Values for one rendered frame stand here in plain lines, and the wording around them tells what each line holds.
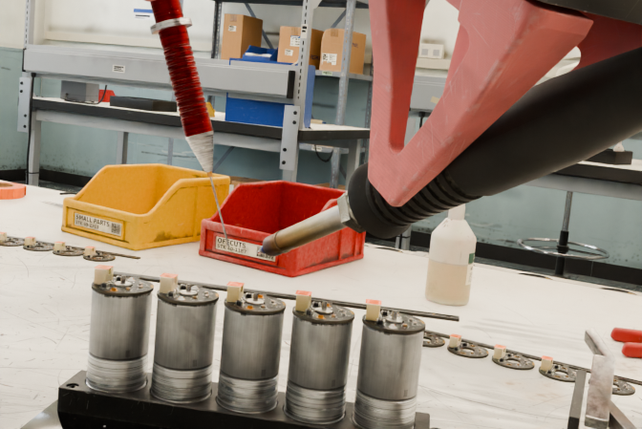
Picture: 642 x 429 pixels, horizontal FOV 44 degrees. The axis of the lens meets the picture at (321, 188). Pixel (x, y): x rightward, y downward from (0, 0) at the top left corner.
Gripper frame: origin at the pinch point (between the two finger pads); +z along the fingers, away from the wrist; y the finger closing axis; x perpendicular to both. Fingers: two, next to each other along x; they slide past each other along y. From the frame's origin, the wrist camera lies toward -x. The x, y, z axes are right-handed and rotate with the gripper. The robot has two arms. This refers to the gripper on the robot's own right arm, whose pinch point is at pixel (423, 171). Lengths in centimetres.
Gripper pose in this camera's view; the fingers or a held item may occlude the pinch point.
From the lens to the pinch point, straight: 23.4
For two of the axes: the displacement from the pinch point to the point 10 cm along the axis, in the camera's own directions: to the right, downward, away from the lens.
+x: 4.8, 6.0, -6.4
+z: -3.7, 8.0, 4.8
